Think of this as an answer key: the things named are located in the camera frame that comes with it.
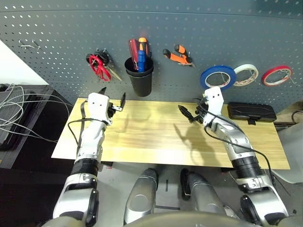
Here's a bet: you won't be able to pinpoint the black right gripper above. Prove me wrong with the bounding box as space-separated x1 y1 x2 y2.
178 97 209 124

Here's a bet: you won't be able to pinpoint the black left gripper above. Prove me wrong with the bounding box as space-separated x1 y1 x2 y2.
98 87 126 119

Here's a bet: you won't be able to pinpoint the blue tape roll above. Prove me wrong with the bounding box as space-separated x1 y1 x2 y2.
200 65 237 91

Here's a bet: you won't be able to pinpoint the red-handled scissors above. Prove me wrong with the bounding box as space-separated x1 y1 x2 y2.
85 53 112 83

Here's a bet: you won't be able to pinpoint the blue-handled screwdriver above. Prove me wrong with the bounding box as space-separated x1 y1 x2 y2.
137 49 147 73

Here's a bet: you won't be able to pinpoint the orange and black pliers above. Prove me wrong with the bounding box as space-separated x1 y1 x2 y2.
162 44 196 68

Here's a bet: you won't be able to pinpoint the dark grey pegboard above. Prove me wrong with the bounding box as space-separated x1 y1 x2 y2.
0 0 303 114

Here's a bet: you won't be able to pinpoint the black cup holder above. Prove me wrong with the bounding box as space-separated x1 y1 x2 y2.
125 56 154 97

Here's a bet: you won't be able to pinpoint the clear red screwdriver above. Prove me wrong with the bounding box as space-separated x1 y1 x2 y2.
128 39 140 70

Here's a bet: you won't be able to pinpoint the black plastic tool case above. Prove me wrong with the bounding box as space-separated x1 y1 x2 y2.
227 102 277 125

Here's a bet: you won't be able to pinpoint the orange and black screwdriver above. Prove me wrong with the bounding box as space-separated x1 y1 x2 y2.
138 37 152 62

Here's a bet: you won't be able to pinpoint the white tape roll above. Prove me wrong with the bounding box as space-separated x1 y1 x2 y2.
233 63 259 87

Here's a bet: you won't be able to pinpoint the silver right robot leg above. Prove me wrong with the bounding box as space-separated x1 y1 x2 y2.
181 168 228 216

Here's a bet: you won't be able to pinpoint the silver robot leg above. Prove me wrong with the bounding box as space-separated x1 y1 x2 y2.
181 168 228 216
124 167 160 224

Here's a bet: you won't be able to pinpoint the black side shelf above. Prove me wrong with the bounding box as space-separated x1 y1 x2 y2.
0 84 74 170

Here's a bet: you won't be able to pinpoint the red tape roll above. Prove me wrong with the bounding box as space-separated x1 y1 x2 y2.
261 65 294 87

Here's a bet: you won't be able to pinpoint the silver left robot leg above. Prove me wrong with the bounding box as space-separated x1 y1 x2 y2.
124 167 160 224

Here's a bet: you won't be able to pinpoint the dark grey equipment case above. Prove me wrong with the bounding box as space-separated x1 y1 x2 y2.
0 85 24 152

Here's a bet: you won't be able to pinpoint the grey robot torso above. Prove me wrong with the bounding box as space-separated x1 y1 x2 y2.
42 211 261 227

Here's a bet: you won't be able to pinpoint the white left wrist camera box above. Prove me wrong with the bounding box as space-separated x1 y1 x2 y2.
87 92 113 125

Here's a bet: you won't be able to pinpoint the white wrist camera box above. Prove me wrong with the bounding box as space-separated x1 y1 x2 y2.
202 86 225 126
87 92 113 125

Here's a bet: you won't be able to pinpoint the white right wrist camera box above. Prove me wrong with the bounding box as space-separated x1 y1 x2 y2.
202 86 225 126

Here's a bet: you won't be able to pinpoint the black-handled scissors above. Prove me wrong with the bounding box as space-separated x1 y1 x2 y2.
86 48 123 82

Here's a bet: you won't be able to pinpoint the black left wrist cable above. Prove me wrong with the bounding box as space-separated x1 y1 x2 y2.
67 100 107 152

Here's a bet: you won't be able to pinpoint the grey loose cables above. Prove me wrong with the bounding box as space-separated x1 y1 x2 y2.
0 83 74 144

